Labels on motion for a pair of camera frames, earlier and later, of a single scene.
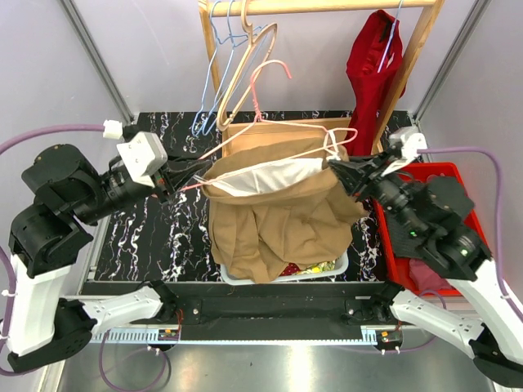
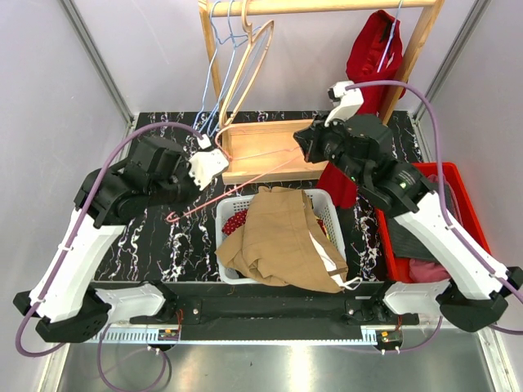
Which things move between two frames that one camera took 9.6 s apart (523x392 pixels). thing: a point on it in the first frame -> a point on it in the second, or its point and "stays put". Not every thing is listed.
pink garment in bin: x=425 y=273 stays put
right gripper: x=361 y=179 -> x=309 y=140
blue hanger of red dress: x=390 y=37 stays put
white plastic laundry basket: x=341 y=269 -> x=324 y=204
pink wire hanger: x=348 y=131 -> x=168 y=214
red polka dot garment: x=291 y=268 -> x=235 y=224
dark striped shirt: x=404 y=244 stays put
